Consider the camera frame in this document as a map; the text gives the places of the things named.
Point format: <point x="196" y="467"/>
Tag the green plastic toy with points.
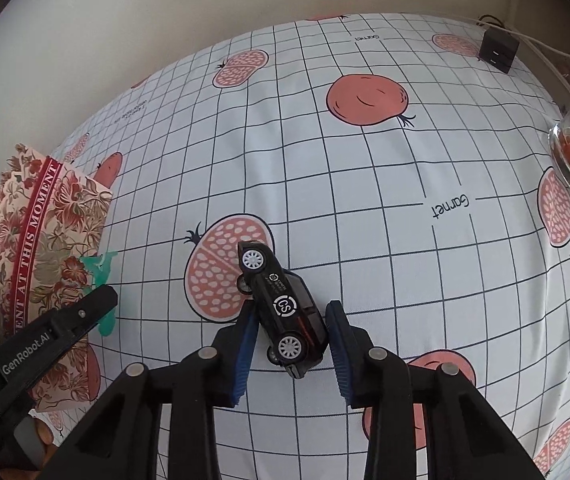
<point x="97" y="267"/>

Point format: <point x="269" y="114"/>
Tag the checked fruit-print cloth desktop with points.
<point x="365" y="185"/>

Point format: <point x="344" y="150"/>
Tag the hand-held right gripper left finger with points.
<point x="245" y="360"/>

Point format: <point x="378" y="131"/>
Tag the black power adapter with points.
<point x="497" y="50"/>

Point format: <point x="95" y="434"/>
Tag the black toy car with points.
<point x="285" y="305"/>

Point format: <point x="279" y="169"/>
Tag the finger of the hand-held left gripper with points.
<point x="96" y="305"/>

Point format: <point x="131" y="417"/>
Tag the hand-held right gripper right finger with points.
<point x="340" y="355"/>

